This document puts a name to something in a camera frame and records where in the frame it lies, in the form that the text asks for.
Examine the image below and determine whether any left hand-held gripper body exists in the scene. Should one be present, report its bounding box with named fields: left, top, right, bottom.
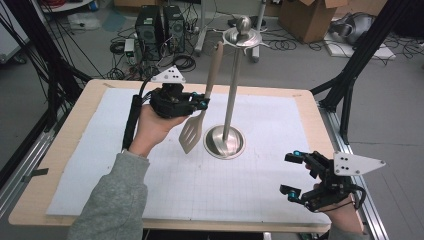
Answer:
left=149, top=65, right=198, bottom=119

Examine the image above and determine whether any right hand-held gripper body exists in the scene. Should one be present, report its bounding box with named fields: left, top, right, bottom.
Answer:
left=301, top=150, right=387, bottom=213

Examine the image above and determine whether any beige slotted spatula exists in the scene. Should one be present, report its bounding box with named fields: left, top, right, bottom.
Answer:
left=178, top=40, right=224, bottom=155

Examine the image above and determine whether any metal utensil stand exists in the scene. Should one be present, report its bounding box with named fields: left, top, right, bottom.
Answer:
left=203, top=14, right=270, bottom=160

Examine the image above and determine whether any person's right hand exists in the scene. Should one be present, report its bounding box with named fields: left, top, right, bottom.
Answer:
left=313, top=181, right=365, bottom=234

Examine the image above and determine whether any person's left hand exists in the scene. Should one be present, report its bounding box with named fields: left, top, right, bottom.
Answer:
left=128, top=103, right=189, bottom=158

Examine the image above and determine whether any white stand leg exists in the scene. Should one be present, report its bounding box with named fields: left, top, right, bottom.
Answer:
left=251, top=0, right=268, bottom=63
left=194, top=0, right=210, bottom=56

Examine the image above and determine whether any small white power device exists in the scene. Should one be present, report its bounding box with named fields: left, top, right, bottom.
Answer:
left=123, top=38, right=136, bottom=58

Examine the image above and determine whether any slim black computer tower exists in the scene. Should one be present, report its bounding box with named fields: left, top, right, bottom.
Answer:
left=163, top=4, right=186, bottom=54

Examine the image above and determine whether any large black computer tower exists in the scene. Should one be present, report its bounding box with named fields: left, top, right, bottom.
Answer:
left=134, top=4, right=165, bottom=62

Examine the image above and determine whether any white grid mat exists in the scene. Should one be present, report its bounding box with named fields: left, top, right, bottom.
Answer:
left=46, top=87, right=331, bottom=225

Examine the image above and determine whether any clear plastic bag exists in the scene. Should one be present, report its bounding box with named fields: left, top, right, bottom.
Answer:
left=68, top=12, right=102, bottom=31

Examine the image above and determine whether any brown cardboard box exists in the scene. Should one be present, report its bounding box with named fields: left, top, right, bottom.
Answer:
left=278, top=0, right=351, bottom=44

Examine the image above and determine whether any white flat board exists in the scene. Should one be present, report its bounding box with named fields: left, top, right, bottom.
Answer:
left=324, top=33, right=398, bottom=61

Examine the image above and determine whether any round white table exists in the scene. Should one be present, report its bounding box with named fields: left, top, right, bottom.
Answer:
left=39, top=0, right=95, bottom=14

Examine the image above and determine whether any grey and white bag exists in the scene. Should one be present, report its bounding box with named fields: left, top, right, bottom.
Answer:
left=329, top=12, right=376, bottom=46

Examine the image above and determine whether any white cabinet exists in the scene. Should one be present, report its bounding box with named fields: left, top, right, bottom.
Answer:
left=0, top=0, right=30, bottom=64

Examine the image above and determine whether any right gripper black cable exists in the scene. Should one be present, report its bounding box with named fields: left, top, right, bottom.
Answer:
left=349, top=184, right=368, bottom=211

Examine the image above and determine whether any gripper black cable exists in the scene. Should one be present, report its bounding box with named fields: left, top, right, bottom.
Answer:
left=121, top=76, right=158, bottom=152
left=349, top=184, right=368, bottom=211

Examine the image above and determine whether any thick coiled black cable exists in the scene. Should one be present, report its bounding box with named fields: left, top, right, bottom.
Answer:
left=171, top=54, right=197, bottom=73

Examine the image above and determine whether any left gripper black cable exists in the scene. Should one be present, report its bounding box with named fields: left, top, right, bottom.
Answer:
left=121, top=76, right=158, bottom=152

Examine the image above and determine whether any thin coiled black cable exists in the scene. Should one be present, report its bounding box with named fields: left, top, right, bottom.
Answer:
left=266, top=39, right=298, bottom=52

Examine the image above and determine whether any black metal frame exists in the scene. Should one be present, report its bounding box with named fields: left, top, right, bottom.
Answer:
left=309, top=0, right=414, bottom=144
left=0, top=0, right=93, bottom=191

